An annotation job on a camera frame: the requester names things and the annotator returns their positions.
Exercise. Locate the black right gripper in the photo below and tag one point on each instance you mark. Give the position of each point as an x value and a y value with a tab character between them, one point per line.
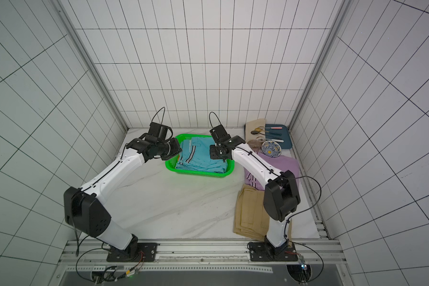
218	152

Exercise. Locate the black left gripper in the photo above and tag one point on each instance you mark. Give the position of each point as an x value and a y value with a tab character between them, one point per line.
177	149

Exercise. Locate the teal pants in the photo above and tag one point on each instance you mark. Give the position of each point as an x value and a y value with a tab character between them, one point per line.
195	156

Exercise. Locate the tan pants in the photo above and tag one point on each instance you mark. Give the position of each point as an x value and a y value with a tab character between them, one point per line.
251	219

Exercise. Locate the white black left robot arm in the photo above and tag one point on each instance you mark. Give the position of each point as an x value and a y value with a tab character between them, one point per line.
84	207

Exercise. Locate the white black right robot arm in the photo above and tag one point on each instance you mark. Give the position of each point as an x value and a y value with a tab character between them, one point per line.
281	194

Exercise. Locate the purple folded pants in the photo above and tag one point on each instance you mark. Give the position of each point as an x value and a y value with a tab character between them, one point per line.
283	163

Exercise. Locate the dark metal spoon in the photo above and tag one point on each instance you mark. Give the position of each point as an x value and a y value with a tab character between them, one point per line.
265	133

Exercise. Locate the silver spoon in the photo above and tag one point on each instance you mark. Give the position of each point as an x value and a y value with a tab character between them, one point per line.
271	139

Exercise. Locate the blue patterned bowl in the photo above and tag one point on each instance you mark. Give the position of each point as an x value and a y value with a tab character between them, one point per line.
271	149

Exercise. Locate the blue tray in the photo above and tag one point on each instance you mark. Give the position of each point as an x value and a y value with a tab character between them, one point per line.
285	135

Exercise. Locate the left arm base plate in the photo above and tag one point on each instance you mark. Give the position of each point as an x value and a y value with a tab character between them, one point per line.
145	252

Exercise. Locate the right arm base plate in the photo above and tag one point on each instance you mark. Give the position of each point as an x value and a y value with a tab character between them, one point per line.
265	252

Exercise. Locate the aluminium frame rail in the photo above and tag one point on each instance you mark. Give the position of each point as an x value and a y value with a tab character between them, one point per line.
199	255

